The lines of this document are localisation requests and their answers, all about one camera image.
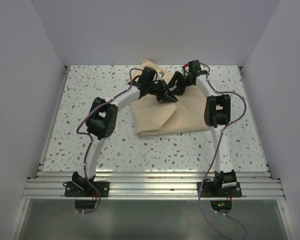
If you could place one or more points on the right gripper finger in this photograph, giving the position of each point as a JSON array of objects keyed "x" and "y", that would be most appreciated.
[
  {"x": 175, "y": 80},
  {"x": 179, "y": 89}
]

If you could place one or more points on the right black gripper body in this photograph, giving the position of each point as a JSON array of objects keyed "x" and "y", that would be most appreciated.
[{"x": 179, "y": 81}]

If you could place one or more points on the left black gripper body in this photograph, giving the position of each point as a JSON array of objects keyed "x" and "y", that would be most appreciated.
[{"x": 159, "y": 88}]

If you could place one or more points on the beige cloth mat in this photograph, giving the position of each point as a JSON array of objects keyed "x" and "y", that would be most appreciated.
[{"x": 186, "y": 115}]

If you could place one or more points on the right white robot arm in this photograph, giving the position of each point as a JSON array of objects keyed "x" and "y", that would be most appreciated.
[{"x": 217, "y": 116}]

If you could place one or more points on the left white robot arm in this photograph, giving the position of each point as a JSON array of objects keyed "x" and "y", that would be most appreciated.
[{"x": 101, "y": 121}]

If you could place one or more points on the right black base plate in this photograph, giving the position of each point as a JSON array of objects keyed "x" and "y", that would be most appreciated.
[{"x": 209, "y": 190}]

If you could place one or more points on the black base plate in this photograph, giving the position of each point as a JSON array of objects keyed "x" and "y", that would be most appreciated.
[
  {"x": 209, "y": 190},
  {"x": 75, "y": 191}
]

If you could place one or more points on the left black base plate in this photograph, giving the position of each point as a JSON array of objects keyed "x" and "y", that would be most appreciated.
[{"x": 75, "y": 191}]

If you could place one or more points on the aluminium rail frame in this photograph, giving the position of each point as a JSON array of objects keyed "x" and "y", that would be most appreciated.
[{"x": 153, "y": 185}]

